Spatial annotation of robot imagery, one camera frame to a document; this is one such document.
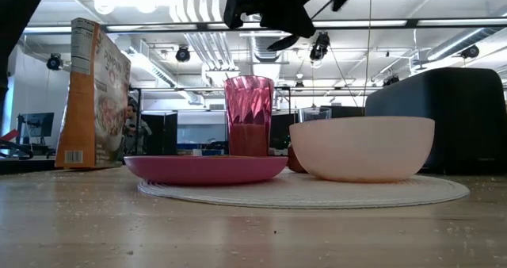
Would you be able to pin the clear drinking glass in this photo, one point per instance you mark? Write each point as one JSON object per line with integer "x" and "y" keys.
{"x": 315, "y": 113}

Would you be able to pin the white round woven placemat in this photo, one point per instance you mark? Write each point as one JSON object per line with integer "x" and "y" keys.
{"x": 301, "y": 196}

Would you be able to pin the silver ceiling air duct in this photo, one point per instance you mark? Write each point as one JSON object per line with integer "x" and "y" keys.
{"x": 267, "y": 50}

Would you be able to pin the pink faceted plastic tumbler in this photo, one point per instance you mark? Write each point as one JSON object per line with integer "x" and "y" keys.
{"x": 249, "y": 133}

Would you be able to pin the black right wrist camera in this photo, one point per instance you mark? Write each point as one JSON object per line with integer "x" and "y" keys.
{"x": 241, "y": 6}

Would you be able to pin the red apple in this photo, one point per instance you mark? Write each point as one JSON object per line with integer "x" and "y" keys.
{"x": 295, "y": 163}

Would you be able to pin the orange pumpkin cereal box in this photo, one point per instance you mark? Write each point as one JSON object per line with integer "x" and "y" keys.
{"x": 87, "y": 113}

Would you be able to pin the black metal table frame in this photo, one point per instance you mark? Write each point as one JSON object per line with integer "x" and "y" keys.
{"x": 27, "y": 165}

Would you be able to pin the black overhead light bar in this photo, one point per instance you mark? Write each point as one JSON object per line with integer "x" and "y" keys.
{"x": 376, "y": 24}

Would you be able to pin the black ceiling spotlight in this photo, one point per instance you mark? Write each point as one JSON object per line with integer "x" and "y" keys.
{"x": 391, "y": 80}
{"x": 183, "y": 54}
{"x": 54, "y": 62}
{"x": 320, "y": 48}

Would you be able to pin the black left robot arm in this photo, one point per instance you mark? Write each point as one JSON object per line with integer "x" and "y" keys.
{"x": 16, "y": 14}

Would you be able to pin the pale pink plastic bowl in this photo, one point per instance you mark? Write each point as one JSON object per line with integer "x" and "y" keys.
{"x": 360, "y": 149}

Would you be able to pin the black office partition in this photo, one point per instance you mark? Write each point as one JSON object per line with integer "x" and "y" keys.
{"x": 164, "y": 135}

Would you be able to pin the magenta plastic plate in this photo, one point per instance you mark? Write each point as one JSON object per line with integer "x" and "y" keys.
{"x": 206, "y": 171}

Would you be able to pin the dark computer monitor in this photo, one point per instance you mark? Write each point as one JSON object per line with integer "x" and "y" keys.
{"x": 35, "y": 124}

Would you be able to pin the black two-slot toaster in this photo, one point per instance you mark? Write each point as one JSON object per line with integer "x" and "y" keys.
{"x": 467, "y": 117}

